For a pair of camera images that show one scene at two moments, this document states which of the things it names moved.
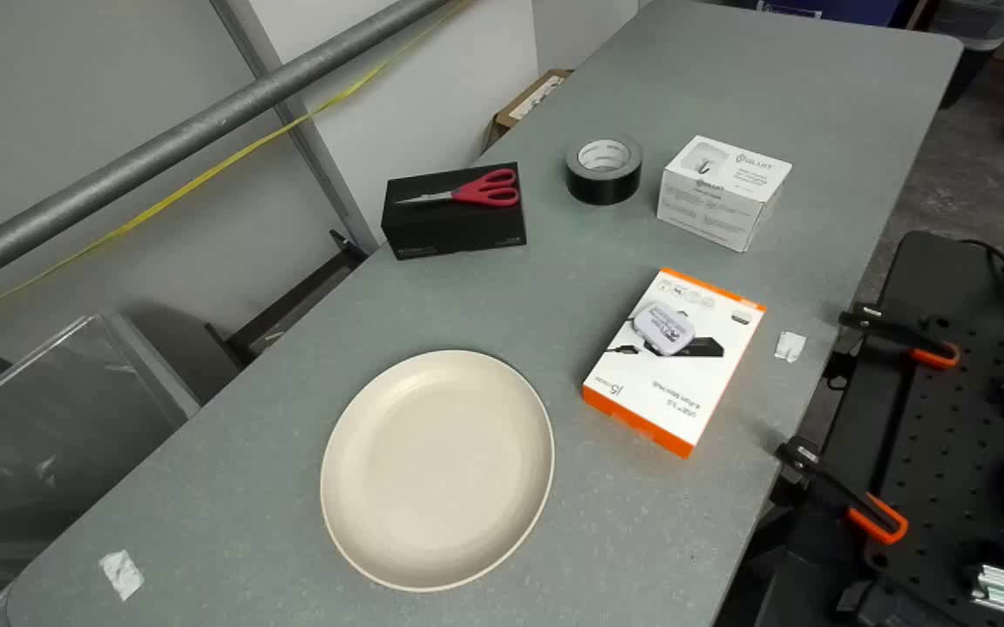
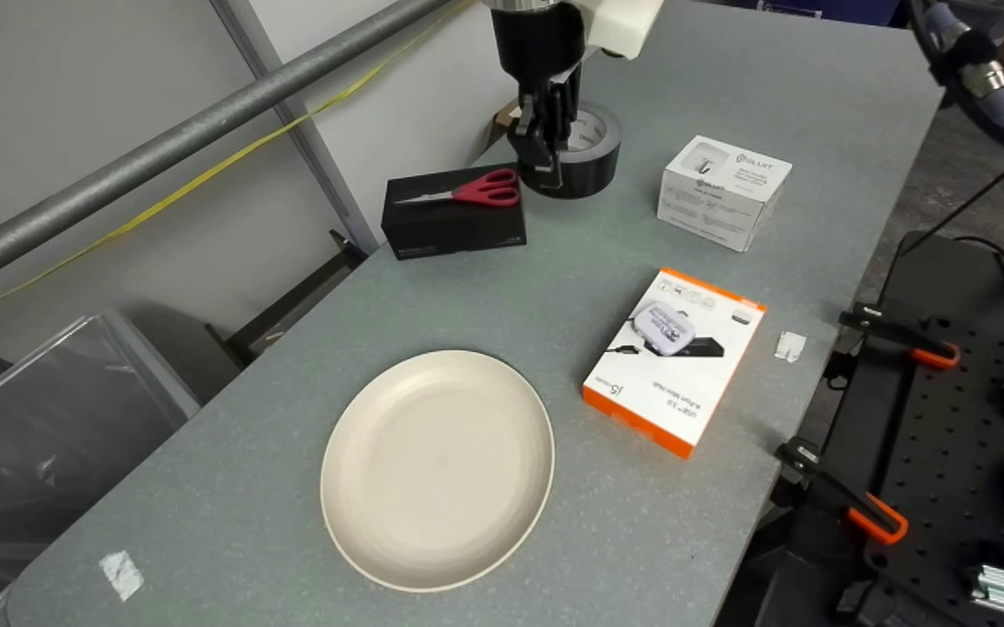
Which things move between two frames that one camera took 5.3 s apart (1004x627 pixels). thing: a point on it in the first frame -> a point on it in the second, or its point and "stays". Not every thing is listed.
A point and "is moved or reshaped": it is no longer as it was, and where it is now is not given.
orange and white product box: [671, 362] stays
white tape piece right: [790, 345] stays
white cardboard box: [716, 193] stays
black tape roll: [600, 172] is moved or reshaped
